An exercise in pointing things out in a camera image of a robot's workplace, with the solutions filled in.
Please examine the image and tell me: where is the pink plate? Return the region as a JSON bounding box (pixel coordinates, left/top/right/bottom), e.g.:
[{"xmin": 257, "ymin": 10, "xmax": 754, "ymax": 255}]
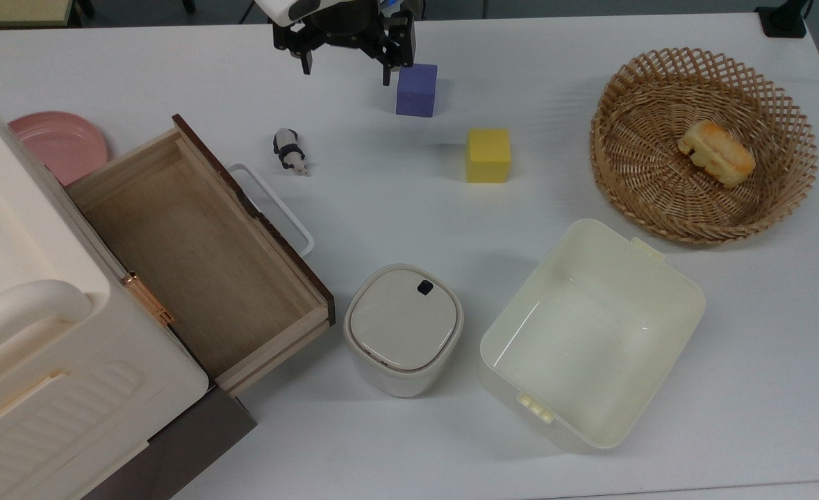
[{"xmin": 8, "ymin": 111, "xmax": 110, "ymax": 187}]

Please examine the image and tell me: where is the woven wicker basket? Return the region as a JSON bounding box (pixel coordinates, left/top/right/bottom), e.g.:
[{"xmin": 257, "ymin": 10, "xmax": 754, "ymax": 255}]
[{"xmin": 590, "ymin": 47, "xmax": 818, "ymax": 245}]

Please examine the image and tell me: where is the brass latch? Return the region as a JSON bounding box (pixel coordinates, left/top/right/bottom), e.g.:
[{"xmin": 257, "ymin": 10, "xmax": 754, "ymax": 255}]
[{"xmin": 121, "ymin": 272, "xmax": 176, "ymax": 328}]

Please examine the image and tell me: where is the wooden drawer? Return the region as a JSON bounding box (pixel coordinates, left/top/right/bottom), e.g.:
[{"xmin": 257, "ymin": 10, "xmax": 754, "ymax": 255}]
[{"xmin": 65, "ymin": 115, "xmax": 336, "ymax": 397}]

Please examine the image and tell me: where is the yellow foam cube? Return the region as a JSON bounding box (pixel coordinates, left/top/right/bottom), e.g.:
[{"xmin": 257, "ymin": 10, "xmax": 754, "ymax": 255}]
[{"xmin": 465, "ymin": 128, "xmax": 512, "ymax": 185}]

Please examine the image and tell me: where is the dark brown cabinet base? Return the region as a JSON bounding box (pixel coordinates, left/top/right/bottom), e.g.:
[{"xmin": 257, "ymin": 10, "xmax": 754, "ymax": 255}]
[{"xmin": 81, "ymin": 385, "xmax": 258, "ymax": 500}]

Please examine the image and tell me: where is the light wooden desk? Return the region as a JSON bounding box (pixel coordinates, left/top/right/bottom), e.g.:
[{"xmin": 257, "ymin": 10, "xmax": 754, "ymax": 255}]
[{"xmin": 0, "ymin": 0, "xmax": 78, "ymax": 29}]

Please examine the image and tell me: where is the small beige lidded trash can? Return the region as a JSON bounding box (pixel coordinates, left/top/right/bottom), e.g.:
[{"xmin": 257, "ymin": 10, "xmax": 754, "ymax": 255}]
[{"xmin": 343, "ymin": 263, "xmax": 465, "ymax": 399}]

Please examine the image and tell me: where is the orange toy bread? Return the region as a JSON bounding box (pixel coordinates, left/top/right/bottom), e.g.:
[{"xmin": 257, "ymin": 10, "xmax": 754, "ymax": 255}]
[{"xmin": 677, "ymin": 120, "xmax": 757, "ymax": 189}]

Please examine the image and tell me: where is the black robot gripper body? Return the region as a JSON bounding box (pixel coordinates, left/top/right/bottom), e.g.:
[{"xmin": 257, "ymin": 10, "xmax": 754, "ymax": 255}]
[{"xmin": 291, "ymin": 0, "xmax": 387, "ymax": 49}]

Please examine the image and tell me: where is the purple foam cube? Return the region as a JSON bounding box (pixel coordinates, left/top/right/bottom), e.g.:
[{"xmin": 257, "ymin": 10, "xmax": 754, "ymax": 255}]
[{"xmin": 395, "ymin": 63, "xmax": 439, "ymax": 118}]

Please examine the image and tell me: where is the cream plastic bin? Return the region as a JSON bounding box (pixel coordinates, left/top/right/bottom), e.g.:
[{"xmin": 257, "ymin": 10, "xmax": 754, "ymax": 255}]
[{"xmin": 479, "ymin": 219, "xmax": 706, "ymax": 453}]

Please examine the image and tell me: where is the black and white panda toy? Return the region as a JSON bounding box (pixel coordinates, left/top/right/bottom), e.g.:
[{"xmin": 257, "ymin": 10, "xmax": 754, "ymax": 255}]
[{"xmin": 273, "ymin": 128, "xmax": 310, "ymax": 176}]

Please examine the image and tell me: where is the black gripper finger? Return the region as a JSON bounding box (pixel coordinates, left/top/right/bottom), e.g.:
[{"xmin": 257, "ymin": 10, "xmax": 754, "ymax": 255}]
[
  {"xmin": 361, "ymin": 10, "xmax": 417, "ymax": 88},
  {"xmin": 273, "ymin": 23, "xmax": 326, "ymax": 76}
]

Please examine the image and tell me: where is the cream plastic cabinet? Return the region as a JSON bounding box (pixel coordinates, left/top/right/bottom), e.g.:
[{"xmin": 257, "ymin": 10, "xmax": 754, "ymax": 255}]
[{"xmin": 0, "ymin": 76, "xmax": 210, "ymax": 500}]

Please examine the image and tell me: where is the black table clamp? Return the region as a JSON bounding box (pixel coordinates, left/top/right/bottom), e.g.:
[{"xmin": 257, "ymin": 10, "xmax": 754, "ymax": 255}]
[{"xmin": 755, "ymin": 0, "xmax": 811, "ymax": 39}]

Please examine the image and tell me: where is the white drawer handle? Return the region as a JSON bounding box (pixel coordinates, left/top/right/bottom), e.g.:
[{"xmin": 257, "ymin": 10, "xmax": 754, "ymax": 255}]
[{"xmin": 225, "ymin": 161, "xmax": 315, "ymax": 258}]

